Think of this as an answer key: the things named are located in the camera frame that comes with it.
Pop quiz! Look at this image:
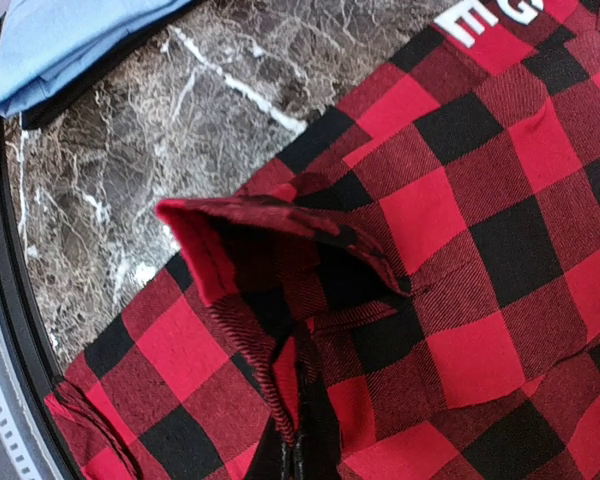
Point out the folded light blue shirt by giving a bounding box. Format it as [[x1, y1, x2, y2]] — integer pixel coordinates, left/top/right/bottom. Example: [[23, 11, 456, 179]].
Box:
[[0, 0, 189, 118]]

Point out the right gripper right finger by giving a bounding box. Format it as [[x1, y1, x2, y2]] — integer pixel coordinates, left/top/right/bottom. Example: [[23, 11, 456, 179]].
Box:
[[293, 364, 341, 480]]

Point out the white slotted cable duct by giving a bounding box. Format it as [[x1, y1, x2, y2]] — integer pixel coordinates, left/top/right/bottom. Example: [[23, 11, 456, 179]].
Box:
[[0, 329, 44, 480]]

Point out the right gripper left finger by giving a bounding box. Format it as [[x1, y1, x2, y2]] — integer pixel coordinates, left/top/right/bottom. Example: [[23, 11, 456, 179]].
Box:
[[279, 440, 294, 480]]

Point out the red black plaid shirt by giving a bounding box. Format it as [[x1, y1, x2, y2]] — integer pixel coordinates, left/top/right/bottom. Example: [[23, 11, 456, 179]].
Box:
[[46, 1, 600, 479]]

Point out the black curved front rail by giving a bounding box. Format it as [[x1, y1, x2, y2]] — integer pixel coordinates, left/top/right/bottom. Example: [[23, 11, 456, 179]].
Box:
[[0, 6, 81, 479]]

